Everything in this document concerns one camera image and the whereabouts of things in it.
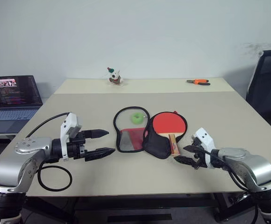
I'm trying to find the white plush dog toy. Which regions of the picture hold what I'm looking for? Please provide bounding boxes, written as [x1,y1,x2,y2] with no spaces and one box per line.
[107,67,124,86]

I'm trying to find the green ball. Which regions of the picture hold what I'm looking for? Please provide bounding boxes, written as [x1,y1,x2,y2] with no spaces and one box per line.
[130,112,145,125]

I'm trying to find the red and black paddle case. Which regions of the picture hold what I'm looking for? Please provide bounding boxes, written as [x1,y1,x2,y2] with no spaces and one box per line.
[113,106,188,160]

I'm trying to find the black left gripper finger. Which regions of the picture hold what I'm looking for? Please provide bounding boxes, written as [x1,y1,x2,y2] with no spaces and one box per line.
[85,147,116,162]
[88,128,110,140]

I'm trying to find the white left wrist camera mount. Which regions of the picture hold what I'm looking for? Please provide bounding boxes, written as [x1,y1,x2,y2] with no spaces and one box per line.
[60,112,83,161]

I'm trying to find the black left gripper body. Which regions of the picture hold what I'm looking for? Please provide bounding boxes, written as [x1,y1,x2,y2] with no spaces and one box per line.
[67,130,91,161]

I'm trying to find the red table tennis paddle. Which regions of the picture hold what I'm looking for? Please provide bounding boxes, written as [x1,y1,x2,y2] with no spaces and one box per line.
[152,112,188,156]

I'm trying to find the black office chair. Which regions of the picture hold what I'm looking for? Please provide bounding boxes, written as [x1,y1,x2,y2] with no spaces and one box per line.
[245,48,271,136]

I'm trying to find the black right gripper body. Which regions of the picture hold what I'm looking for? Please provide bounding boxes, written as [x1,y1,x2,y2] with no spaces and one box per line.
[191,136,209,170]

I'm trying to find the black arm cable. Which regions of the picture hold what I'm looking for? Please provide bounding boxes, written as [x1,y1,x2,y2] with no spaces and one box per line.
[204,149,253,192]
[25,112,73,192]

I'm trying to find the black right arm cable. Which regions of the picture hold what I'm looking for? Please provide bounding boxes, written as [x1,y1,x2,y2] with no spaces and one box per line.
[204,149,253,192]

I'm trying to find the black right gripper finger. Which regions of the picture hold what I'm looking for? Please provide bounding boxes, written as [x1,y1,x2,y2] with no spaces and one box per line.
[183,145,203,155]
[173,155,198,168]

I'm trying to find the open blue laptop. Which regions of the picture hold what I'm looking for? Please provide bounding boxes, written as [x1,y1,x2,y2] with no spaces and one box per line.
[0,75,44,135]

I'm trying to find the orange handled pliers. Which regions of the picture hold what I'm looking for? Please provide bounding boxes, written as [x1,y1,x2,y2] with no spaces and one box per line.
[186,79,211,86]

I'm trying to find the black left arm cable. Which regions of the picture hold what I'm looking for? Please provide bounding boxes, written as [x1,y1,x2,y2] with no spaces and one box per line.
[25,112,73,192]

